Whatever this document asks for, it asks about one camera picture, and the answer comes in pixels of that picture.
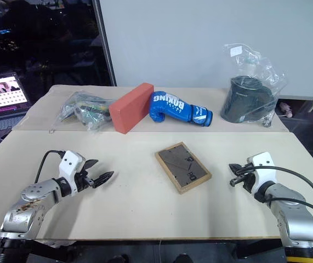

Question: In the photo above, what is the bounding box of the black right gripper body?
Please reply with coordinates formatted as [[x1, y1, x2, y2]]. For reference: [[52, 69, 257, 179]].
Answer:
[[238, 166, 257, 193]]

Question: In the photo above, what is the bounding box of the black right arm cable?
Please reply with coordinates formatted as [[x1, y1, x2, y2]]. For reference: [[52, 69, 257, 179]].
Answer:
[[242, 165, 313, 228]]

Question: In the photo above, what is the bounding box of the grey metal partition post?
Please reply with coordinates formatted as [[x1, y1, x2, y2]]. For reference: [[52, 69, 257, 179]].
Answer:
[[92, 0, 118, 87]]

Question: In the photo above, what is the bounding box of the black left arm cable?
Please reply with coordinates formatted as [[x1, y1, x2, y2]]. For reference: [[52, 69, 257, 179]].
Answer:
[[33, 150, 66, 184]]

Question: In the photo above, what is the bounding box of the dark pot in plastic bag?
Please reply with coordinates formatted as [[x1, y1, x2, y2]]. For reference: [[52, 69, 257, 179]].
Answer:
[[221, 43, 287, 128]]

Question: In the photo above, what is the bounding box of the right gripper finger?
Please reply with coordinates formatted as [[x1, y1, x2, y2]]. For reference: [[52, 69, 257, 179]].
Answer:
[[228, 163, 247, 177], [229, 176, 245, 188]]

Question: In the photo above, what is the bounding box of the blue boxing glove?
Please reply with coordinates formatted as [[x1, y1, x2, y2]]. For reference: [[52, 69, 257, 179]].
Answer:
[[149, 90, 214, 128]]

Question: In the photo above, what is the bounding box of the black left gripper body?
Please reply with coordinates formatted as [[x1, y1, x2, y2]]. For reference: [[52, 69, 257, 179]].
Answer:
[[73, 170, 95, 194]]

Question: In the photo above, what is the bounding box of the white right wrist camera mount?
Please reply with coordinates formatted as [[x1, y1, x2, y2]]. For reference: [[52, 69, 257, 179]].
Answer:
[[246, 151, 277, 196]]

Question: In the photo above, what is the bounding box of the small pink object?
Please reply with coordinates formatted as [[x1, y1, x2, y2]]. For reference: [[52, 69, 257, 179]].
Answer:
[[278, 101, 294, 119]]

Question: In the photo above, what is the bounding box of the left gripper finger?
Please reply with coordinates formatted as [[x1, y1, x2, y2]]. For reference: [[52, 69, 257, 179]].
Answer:
[[82, 159, 99, 172], [92, 171, 115, 190]]

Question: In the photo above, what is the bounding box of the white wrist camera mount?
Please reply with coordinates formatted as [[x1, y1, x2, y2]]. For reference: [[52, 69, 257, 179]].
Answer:
[[246, 151, 277, 196], [58, 150, 87, 183]]

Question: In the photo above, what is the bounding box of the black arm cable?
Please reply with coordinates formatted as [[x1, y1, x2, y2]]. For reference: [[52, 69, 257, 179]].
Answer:
[[33, 150, 66, 184], [242, 165, 313, 228]]

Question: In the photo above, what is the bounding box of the clear bag with green items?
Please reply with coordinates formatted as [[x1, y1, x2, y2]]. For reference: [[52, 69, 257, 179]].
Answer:
[[48, 91, 116, 135]]

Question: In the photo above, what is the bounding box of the laptop computer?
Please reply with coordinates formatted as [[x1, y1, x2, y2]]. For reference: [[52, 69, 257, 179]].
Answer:
[[0, 71, 33, 150]]

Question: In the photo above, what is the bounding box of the red brick block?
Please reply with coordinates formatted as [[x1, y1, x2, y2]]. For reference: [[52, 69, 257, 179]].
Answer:
[[108, 82, 155, 135]]

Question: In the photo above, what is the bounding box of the wooden picture frame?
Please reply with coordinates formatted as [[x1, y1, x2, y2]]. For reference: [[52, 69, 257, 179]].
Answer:
[[155, 141, 212, 195]]

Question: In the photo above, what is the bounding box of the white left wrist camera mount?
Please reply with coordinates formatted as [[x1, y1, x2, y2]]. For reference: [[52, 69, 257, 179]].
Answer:
[[58, 150, 87, 183]]

